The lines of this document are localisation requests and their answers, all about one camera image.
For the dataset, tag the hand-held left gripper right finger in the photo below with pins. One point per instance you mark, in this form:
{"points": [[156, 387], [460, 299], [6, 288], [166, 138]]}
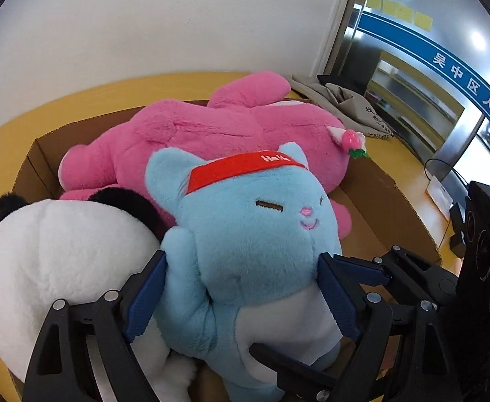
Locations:
{"points": [[337, 297]]}

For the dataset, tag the metal framed glass partition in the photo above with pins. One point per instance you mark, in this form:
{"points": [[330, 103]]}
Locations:
{"points": [[416, 104]]}

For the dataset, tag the pink rabbit plush toy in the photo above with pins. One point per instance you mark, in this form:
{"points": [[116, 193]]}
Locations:
{"points": [[228, 134]]}

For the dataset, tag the white panda plush toy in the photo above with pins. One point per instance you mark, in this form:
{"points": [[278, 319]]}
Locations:
{"points": [[61, 259]]}

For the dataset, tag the yellow sticky note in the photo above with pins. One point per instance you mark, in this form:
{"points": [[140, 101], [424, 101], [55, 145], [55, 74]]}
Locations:
{"points": [[374, 2], [423, 21], [397, 9]]}

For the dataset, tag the blue banner strip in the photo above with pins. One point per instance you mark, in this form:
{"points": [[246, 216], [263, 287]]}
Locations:
{"points": [[416, 42]]}

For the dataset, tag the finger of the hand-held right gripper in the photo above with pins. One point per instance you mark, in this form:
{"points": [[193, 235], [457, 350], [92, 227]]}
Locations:
{"points": [[362, 270], [282, 364]]}

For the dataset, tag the blue cat plush toy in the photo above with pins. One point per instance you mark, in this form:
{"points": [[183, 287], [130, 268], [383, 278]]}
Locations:
{"points": [[261, 243]]}

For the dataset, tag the cardboard box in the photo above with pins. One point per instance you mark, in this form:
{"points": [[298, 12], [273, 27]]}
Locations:
{"points": [[379, 201]]}

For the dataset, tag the white paper sheet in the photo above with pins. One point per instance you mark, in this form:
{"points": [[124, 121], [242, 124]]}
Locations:
{"points": [[437, 192]]}

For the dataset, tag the grey cloth bag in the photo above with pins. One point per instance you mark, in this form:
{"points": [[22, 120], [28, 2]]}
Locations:
{"points": [[353, 109]]}

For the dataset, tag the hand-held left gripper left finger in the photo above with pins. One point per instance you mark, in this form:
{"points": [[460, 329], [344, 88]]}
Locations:
{"points": [[144, 297]]}

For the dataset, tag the black adapter box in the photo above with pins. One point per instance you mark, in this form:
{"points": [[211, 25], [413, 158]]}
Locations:
{"points": [[457, 217]]}

